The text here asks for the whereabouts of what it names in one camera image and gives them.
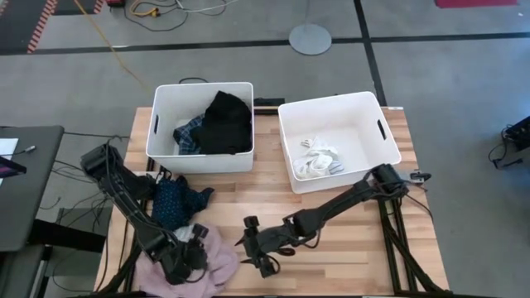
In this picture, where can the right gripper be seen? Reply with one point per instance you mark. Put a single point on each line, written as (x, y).
(265, 242)

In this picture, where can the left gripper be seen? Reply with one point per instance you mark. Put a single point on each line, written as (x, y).
(186, 260)

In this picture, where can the pink garment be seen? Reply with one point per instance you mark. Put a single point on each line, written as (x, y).
(219, 265)

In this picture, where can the navy dotted garment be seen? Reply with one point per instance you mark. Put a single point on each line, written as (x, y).
(178, 203)

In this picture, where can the white garment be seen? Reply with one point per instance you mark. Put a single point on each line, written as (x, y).
(314, 161)

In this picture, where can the blue plaid shirt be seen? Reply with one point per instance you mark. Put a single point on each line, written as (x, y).
(186, 138)

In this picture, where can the black garment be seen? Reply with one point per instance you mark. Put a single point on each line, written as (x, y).
(225, 124)

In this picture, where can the white plastic bin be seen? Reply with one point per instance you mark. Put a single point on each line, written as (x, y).
(352, 120)
(165, 103)

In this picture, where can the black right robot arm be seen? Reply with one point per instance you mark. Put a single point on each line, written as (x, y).
(343, 203)

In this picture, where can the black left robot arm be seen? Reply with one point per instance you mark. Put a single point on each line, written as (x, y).
(124, 198)

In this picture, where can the black power box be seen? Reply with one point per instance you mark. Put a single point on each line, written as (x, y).
(269, 102)

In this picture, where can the black desk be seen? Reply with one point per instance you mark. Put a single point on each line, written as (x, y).
(29, 186)

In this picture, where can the grey clamp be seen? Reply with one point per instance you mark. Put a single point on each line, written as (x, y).
(420, 176)

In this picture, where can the dark tablet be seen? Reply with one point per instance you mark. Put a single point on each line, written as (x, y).
(10, 167)

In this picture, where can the white paper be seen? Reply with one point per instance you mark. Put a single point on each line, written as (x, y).
(7, 147)

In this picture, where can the grey round lamp base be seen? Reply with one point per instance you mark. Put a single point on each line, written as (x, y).
(309, 39)

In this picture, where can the red box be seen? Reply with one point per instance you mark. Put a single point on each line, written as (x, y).
(114, 2)

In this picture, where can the hazard striped floor mat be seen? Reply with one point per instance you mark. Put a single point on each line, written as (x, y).
(20, 25)

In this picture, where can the red floor mat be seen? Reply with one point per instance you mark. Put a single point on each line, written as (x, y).
(476, 3)

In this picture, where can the black table frame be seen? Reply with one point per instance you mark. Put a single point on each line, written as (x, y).
(397, 248)

